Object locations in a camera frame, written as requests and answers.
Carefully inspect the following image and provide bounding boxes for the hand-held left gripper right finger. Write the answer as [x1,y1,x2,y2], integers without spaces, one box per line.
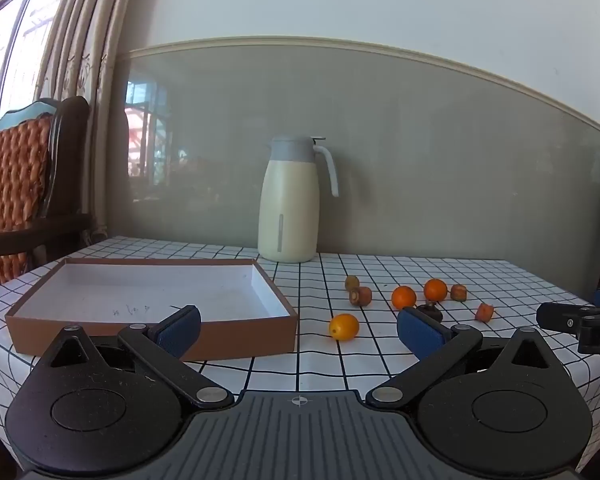
[365,307,571,409]

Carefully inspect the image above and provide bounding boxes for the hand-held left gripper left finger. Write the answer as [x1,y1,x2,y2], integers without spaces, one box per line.
[32,304,236,409]

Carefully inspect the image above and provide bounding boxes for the orange kumquat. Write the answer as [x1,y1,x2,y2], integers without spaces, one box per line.
[329,313,360,342]
[424,279,448,303]
[391,285,418,310]

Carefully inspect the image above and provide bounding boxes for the brown cardboard box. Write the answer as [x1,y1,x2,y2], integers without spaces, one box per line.
[5,258,299,362]

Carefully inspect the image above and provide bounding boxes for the white checked tablecloth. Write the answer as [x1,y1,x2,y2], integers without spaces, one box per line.
[0,236,600,476]

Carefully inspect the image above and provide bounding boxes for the cream thermos jug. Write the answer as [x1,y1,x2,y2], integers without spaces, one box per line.
[257,135,340,264]

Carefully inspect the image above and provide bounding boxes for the dark wooden sofa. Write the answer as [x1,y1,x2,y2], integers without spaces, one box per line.
[0,96,95,293]

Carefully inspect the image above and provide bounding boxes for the orange woven back cushion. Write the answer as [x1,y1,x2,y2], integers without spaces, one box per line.
[0,115,55,293]

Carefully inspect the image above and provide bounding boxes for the beige embroidered curtain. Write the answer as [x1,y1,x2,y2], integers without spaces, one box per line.
[35,0,146,241]

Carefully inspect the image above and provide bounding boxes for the red framed window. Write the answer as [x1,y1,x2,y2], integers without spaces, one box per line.
[0,0,76,126]

